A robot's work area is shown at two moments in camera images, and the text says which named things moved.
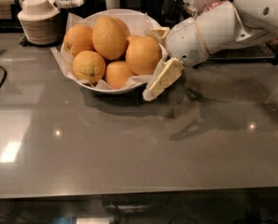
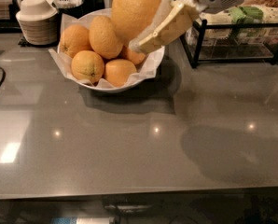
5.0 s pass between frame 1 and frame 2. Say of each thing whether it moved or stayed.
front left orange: stayed
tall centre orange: stayed
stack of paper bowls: stayed
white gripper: moved
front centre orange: stayed
